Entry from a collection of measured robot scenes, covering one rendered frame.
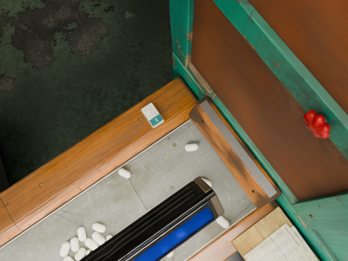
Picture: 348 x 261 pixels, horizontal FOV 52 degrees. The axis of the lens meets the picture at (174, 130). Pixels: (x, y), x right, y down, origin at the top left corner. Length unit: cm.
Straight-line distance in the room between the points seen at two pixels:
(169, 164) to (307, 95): 55
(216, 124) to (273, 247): 33
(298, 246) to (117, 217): 46
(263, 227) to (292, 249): 8
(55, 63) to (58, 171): 108
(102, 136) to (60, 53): 109
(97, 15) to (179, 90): 116
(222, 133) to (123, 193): 31
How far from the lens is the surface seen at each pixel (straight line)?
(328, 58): 46
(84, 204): 100
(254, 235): 95
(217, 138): 89
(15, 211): 104
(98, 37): 201
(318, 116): 50
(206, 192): 60
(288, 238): 96
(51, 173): 101
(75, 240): 98
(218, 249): 95
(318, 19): 44
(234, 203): 98
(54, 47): 205
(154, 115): 97
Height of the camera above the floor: 171
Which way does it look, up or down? 75 degrees down
